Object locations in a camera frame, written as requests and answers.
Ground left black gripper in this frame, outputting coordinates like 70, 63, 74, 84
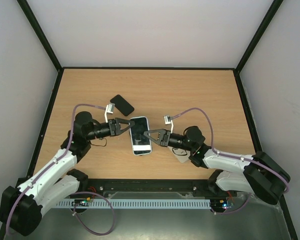
85, 117, 135, 141

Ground black phone face down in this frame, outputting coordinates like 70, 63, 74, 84
110, 94, 135, 117

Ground light blue phone case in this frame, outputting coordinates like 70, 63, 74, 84
128, 116, 153, 156

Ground white-edged black phone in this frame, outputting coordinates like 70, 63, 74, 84
129, 117, 151, 155

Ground beige phone case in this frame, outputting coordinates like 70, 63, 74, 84
168, 146, 190, 164

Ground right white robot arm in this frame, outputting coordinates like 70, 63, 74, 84
144, 126, 290, 205

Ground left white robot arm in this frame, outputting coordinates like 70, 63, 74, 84
0, 111, 135, 236

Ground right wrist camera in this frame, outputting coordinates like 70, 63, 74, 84
163, 115, 174, 133

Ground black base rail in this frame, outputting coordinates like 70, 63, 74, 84
78, 178, 238, 199

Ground light blue cable duct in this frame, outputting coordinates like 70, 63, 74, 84
54, 199, 211, 210

